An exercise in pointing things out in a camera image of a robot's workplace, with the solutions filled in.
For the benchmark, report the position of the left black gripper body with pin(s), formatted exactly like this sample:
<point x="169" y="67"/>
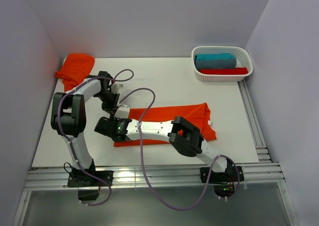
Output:
<point x="109" y="100"/>

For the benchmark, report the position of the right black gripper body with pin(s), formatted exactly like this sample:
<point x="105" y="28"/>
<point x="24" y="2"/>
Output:
<point x="117" y="119"/>

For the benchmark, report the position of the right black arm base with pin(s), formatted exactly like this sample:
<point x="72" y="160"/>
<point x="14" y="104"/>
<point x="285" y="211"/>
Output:
<point x="225" y="184"/>

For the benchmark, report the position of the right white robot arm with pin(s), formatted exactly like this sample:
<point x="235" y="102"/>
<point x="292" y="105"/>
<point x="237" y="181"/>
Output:
<point x="185" y="137"/>

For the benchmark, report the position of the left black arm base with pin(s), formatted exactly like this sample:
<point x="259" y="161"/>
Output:
<point x="88" y="188"/>

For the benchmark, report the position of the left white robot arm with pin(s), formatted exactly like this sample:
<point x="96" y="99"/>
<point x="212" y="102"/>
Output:
<point x="68" y="116"/>

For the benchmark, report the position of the crumpled orange t-shirt pile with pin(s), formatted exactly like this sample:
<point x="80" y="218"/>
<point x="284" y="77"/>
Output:
<point x="75" y="68"/>

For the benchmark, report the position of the grey rolled t-shirt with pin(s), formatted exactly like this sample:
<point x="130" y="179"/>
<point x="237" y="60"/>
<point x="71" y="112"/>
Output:
<point x="214" y="65"/>

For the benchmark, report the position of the teal rolled t-shirt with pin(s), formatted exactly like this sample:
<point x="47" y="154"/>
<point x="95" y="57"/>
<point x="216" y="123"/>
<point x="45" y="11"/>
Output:
<point x="215" y="57"/>

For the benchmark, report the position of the red rolled t-shirt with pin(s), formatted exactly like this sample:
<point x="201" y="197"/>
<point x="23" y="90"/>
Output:
<point x="230" y="71"/>

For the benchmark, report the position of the white plastic basket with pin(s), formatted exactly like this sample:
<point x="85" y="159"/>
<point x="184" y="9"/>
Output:
<point x="241" y="55"/>

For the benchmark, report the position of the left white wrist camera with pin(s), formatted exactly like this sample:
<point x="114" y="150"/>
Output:
<point x="116" y="87"/>

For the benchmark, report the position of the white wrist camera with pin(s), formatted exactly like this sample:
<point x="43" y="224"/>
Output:
<point x="116" y="87"/>
<point x="122" y="112"/>

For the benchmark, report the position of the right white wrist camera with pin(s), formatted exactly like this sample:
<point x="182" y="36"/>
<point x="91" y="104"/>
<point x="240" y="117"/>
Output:
<point x="122" y="112"/>

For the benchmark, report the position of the aluminium rail frame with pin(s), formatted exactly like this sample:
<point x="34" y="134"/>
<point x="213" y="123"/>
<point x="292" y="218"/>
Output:
<point x="265" y="171"/>

